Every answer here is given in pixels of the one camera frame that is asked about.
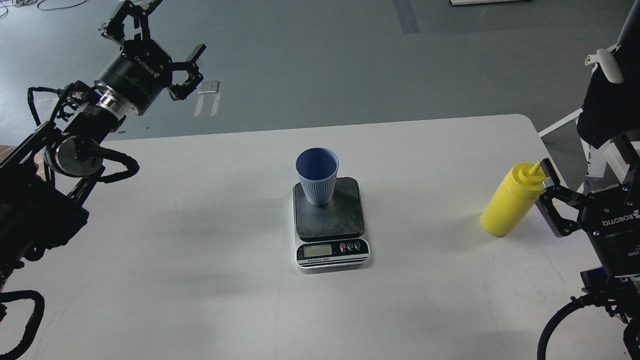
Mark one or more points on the grey floor plate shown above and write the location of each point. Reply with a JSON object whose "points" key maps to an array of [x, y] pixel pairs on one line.
{"points": [[208, 87]]}

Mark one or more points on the white chair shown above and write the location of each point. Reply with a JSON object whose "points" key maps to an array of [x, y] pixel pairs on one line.
{"points": [[603, 60]]}

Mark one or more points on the person in black clothing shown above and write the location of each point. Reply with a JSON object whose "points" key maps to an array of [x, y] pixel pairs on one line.
{"points": [[609, 110]]}

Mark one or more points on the blue ribbed cup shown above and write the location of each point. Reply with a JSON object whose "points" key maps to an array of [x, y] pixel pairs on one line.
{"points": [[317, 170]]}

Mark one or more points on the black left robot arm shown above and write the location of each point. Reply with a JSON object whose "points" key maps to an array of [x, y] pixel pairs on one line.
{"points": [[46, 180]]}

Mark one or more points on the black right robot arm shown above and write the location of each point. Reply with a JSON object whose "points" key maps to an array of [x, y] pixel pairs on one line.
{"points": [[617, 296]]}

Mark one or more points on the yellow squeeze bottle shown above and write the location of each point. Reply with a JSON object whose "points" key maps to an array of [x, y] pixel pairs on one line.
{"points": [[513, 199]]}

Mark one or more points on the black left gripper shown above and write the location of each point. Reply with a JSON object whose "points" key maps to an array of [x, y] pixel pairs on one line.
{"points": [[142, 69]]}

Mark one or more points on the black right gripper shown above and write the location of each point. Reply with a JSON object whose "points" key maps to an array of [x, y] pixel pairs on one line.
{"points": [[609, 217]]}

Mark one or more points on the digital kitchen scale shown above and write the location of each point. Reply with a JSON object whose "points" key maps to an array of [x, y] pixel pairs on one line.
{"points": [[332, 235]]}

